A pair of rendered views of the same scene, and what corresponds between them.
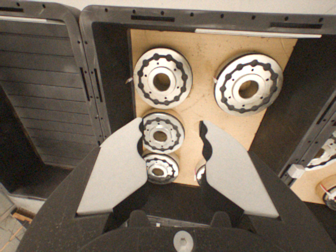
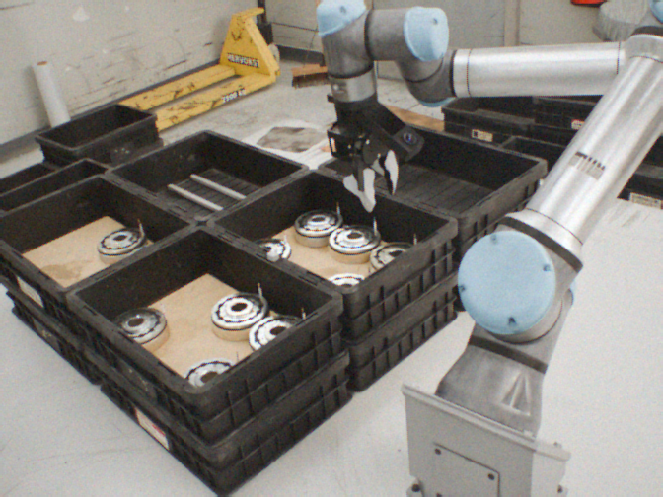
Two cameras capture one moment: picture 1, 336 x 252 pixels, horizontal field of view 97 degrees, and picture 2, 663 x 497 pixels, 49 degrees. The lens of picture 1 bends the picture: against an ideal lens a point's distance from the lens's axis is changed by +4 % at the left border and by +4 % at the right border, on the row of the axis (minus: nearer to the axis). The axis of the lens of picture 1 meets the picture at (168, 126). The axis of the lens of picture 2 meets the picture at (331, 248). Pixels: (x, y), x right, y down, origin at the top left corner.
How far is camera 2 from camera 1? 121 cm
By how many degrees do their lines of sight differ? 35
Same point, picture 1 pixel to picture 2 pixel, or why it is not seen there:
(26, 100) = (466, 193)
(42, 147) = (421, 173)
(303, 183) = (175, 315)
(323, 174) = (177, 328)
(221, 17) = (406, 261)
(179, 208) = (269, 206)
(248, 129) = not seen: hidden behind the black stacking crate
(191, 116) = (347, 270)
